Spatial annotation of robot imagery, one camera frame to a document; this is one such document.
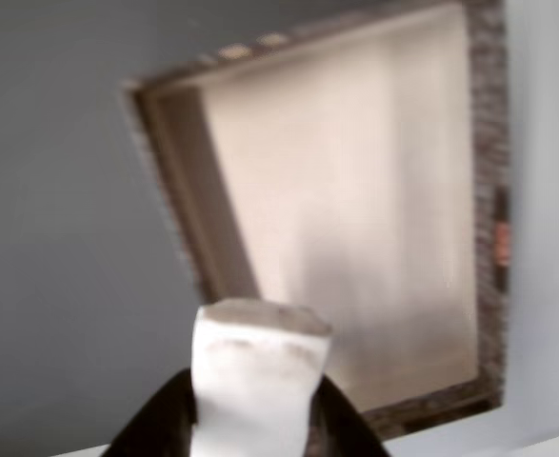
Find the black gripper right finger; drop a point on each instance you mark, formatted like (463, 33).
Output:
(341, 423)

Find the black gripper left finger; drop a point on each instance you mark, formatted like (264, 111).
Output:
(160, 419)

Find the white rectangular block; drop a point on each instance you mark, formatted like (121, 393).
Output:
(255, 381)

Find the patterned open cardboard box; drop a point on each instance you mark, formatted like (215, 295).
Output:
(345, 214)

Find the grey table mat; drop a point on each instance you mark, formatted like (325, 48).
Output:
(45, 190)

